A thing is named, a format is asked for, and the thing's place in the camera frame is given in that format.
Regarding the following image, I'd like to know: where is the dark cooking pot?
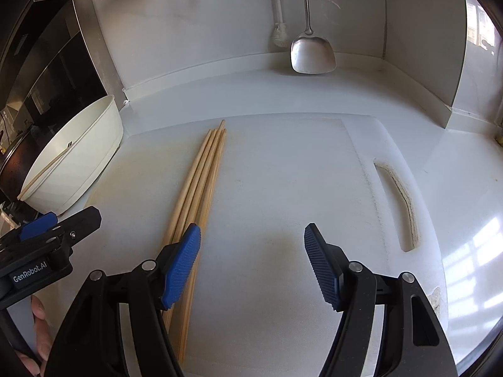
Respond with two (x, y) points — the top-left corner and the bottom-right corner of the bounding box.
(0, 129), (32, 205)

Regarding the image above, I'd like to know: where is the person's left hand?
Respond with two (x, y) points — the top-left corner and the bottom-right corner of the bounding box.
(18, 296), (54, 377)

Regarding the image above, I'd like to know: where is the large white round bowl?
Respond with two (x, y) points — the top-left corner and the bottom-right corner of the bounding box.
(18, 94), (124, 215)

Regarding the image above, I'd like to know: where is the white bottle brush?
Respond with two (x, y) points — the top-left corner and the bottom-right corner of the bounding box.
(269, 0), (290, 48)

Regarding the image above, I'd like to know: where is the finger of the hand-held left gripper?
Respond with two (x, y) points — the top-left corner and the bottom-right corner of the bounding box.
(58, 206), (102, 245)
(18, 212), (59, 241)

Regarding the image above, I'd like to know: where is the metal spatula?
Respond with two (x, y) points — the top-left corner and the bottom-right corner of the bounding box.
(290, 0), (337, 75)

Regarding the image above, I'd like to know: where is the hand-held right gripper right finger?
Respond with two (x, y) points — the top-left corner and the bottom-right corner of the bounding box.
(304, 223), (458, 377)

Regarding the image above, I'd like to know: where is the white plastic cutting board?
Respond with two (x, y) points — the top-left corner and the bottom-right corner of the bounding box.
(84, 114), (450, 377)

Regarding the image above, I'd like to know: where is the bundle of wooden chopsticks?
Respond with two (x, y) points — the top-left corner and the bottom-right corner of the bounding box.
(161, 120), (228, 364)

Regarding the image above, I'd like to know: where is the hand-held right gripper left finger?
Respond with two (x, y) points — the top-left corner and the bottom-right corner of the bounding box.
(43, 223), (202, 377)

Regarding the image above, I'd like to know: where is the black range hood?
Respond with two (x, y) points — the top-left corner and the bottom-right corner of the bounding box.
(0, 0), (126, 142)

